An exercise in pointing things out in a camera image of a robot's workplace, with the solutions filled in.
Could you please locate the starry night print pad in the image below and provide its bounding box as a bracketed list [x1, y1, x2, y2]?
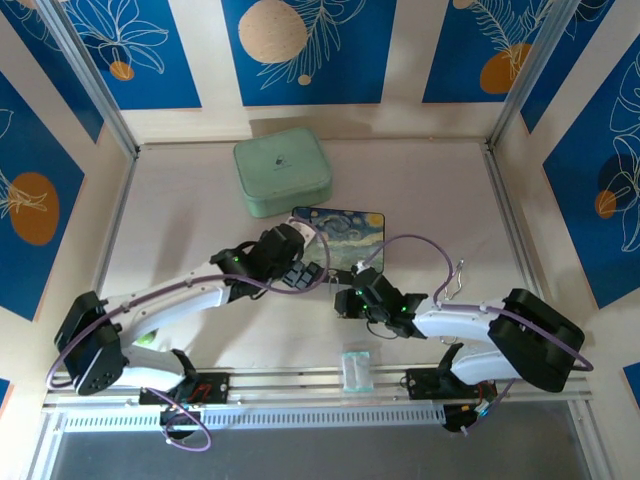
[291, 205, 388, 274]

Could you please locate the small clear plastic bag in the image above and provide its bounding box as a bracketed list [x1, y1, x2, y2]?
[339, 349, 374, 394]

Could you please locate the mint green zip case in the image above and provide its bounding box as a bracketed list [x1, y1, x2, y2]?
[232, 126, 334, 221]

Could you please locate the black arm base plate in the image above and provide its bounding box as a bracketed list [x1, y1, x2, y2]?
[138, 372, 232, 406]
[405, 367, 499, 402]

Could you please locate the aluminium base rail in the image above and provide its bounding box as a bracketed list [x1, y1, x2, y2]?
[42, 367, 592, 406]

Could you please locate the grey slotted cable duct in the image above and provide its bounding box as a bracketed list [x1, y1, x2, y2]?
[62, 404, 447, 434]

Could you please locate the aluminium table side rail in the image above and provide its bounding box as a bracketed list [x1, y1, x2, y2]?
[482, 147, 554, 334]
[82, 149, 139, 331]

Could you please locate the blue floral wall poster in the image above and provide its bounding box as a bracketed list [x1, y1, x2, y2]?
[59, 0, 204, 112]
[421, 0, 584, 105]
[542, 49, 640, 310]
[220, 0, 399, 108]
[0, 72, 87, 322]

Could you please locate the aluminium frame post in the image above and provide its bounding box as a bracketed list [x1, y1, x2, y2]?
[37, 0, 142, 159]
[489, 0, 584, 149]

